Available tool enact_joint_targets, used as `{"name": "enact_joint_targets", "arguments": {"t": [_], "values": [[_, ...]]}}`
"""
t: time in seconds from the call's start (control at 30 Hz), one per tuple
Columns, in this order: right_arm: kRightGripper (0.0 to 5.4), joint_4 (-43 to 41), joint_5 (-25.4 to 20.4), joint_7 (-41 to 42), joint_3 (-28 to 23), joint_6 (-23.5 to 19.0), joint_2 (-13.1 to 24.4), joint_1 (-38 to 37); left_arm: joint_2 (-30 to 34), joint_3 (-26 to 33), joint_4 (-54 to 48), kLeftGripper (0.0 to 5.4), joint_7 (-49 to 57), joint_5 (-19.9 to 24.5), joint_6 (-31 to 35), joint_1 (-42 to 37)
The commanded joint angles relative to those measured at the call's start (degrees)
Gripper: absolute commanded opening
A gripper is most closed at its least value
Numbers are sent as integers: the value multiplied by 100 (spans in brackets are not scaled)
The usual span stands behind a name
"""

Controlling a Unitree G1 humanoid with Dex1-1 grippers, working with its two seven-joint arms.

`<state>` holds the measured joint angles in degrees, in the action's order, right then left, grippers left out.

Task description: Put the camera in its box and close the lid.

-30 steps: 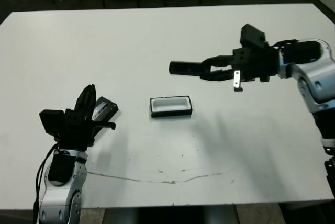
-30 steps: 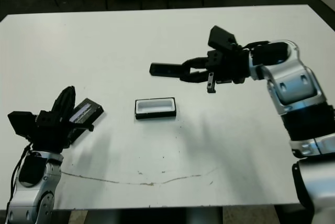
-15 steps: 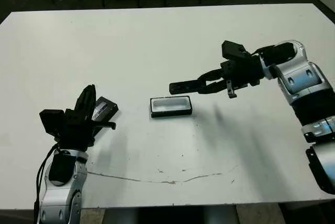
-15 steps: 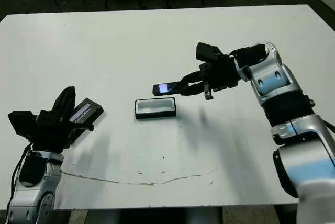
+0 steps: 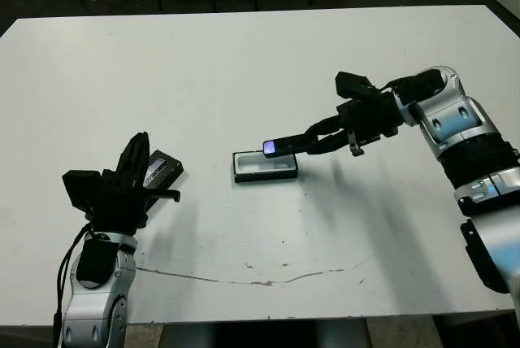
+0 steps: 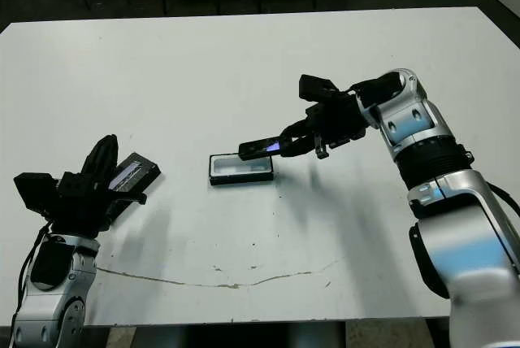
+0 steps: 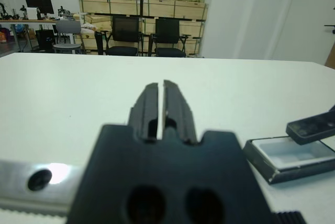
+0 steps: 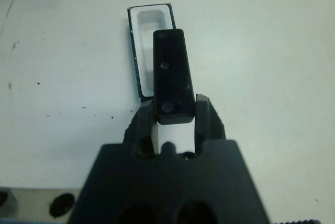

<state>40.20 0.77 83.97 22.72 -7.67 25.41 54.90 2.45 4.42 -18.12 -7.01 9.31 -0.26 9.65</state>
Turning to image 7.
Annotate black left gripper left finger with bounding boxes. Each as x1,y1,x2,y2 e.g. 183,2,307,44
128,82,160,143

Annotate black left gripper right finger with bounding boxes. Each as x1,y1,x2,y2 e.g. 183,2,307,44
162,79,197,144

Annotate slim black camera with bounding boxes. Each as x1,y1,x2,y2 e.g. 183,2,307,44
286,110,335,145

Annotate black box base white insert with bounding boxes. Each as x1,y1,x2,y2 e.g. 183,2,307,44
242,134,335,185

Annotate small white box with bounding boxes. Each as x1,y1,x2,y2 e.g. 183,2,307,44
26,7,39,20

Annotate brown cardboard sheet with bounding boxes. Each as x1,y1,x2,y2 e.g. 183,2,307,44
324,44,335,67

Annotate black mesh office chair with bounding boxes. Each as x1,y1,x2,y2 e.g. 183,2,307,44
94,15,144,57
149,18,192,58

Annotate white door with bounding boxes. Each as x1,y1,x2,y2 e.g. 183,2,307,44
272,0,335,65

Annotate grey office chair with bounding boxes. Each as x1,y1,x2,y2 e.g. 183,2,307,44
53,19,83,54

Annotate black computer tower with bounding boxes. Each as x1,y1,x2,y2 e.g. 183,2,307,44
35,29,55,52

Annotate wood top white desk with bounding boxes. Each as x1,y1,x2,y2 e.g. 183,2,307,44
0,17,79,52

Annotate black computer monitor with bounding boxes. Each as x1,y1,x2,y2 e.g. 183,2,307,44
25,0,55,20

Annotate black door handle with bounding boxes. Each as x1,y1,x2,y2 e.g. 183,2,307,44
323,23,335,36

